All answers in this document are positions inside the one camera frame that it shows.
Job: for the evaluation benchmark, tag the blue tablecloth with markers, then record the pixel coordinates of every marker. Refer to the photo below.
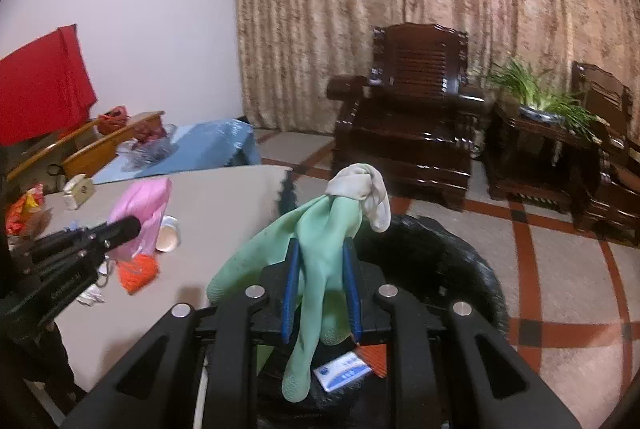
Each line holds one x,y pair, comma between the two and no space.
210,149

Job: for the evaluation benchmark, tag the pile of red snack packets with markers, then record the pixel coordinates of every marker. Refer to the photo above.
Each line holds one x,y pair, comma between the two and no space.
22,209

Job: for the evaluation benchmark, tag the white tissue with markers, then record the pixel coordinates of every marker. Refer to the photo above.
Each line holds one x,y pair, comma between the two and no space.
91,296

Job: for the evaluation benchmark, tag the black trash bin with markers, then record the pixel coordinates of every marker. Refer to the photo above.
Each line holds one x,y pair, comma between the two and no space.
440,259

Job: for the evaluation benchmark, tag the green rubber glove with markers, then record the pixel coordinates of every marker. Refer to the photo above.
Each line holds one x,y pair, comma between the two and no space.
320,249

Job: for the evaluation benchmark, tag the glass fruit bowl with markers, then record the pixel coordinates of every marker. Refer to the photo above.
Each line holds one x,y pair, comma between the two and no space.
145,156

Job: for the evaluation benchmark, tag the glass snack bowl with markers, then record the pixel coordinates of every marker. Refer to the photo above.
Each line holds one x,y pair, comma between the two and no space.
40,221

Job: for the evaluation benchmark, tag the orange mesh net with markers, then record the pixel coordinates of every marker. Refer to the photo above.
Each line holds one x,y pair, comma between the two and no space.
137,276

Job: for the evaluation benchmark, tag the pink plastic bag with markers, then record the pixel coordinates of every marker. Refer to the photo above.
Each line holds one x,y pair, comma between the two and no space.
142,209

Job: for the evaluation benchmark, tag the green potted plant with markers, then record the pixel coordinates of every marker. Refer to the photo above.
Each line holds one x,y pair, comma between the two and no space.
530,89

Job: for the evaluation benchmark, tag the large red apple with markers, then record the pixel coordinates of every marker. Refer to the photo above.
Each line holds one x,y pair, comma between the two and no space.
147,134

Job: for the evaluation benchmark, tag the blue white paper packet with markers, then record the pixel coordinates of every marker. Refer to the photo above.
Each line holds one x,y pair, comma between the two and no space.
345,371

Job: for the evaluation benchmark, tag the red cloth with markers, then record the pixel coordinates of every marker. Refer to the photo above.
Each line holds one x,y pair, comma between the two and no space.
40,84

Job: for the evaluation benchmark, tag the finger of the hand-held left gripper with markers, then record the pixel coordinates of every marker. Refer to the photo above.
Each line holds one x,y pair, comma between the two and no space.
90,236

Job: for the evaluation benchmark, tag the curved wooden shelf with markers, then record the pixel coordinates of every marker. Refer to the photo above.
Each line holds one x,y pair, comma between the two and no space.
45,154

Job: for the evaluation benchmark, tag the orange wrapper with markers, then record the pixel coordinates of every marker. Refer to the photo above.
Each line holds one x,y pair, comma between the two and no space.
375,359

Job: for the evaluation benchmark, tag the beige tissue box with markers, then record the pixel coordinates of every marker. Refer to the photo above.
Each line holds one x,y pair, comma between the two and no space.
80,193

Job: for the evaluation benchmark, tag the dark wooden armchair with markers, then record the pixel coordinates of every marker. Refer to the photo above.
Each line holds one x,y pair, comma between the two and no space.
410,124
610,169

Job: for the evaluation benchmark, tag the red plastic bag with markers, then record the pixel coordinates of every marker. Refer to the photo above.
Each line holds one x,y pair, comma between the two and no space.
112,120

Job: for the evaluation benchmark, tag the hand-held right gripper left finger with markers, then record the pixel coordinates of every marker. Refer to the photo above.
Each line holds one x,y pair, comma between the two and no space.
289,294

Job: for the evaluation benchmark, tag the dark wooden side table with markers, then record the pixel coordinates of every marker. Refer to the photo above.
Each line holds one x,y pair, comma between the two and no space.
535,164

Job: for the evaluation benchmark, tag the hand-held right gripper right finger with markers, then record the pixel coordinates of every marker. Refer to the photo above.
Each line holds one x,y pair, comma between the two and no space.
353,294

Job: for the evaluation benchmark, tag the white paper cup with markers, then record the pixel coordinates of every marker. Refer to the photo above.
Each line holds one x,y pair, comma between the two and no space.
167,236

